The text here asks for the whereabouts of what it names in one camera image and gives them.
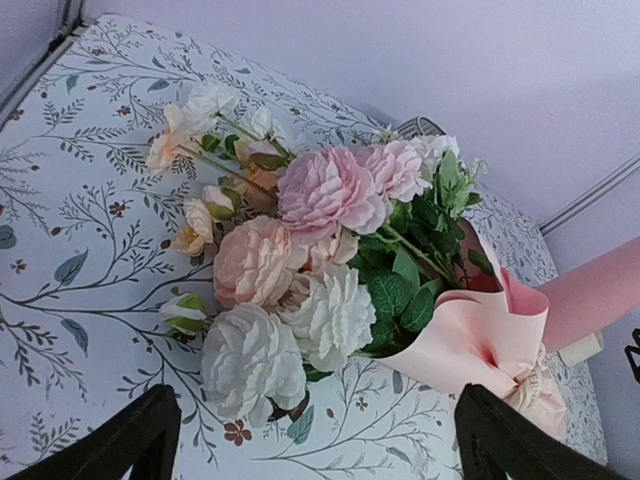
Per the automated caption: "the right aluminium frame post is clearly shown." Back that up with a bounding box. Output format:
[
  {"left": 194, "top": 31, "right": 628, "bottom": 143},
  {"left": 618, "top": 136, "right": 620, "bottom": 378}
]
[{"left": 538, "top": 154, "right": 640, "bottom": 236}]

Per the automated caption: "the floral patterned tablecloth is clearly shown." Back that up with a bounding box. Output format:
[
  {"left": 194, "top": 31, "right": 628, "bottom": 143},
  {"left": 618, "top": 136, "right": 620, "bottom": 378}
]
[{"left": 0, "top": 13, "right": 607, "bottom": 480}]

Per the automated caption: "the left aluminium frame post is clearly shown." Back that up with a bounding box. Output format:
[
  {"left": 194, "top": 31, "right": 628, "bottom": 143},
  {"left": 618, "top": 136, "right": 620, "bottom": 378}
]
[{"left": 1, "top": 0, "right": 84, "bottom": 123}]

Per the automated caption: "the tall pink vase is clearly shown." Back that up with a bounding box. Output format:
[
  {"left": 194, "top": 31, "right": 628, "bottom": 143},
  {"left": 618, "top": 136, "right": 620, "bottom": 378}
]
[{"left": 537, "top": 238, "right": 639, "bottom": 352}]

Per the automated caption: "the cream printed ribbon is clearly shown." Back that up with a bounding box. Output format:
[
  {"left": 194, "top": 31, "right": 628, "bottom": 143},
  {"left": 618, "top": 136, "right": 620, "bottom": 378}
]
[{"left": 504, "top": 345, "right": 546, "bottom": 414}]

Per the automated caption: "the pink flower bouquet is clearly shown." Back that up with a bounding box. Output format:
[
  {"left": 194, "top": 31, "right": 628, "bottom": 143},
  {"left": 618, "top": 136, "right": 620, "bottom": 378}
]
[{"left": 146, "top": 81, "right": 566, "bottom": 438}]

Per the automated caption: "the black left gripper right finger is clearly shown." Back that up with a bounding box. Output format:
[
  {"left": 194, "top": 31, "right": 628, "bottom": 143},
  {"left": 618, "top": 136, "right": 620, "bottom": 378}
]
[{"left": 455, "top": 384, "right": 621, "bottom": 480}]

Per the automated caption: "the white coffee mug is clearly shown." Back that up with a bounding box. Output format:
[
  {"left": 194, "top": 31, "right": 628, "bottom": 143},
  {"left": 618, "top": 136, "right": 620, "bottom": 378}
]
[{"left": 558, "top": 332, "right": 604, "bottom": 367}]

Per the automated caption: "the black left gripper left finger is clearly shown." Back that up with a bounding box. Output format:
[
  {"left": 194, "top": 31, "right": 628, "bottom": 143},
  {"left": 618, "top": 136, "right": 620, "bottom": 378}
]
[{"left": 11, "top": 384, "right": 182, "bottom": 479}]

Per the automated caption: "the aluminium frame post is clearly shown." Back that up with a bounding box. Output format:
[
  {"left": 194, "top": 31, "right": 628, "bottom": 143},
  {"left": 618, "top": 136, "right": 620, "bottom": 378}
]
[
  {"left": 538, "top": 154, "right": 640, "bottom": 236},
  {"left": 1, "top": 0, "right": 84, "bottom": 123}
]

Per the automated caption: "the striped ceramic cup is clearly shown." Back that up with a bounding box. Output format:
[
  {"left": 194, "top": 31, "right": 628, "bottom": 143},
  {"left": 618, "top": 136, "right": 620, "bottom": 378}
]
[{"left": 397, "top": 116, "right": 445, "bottom": 139}]

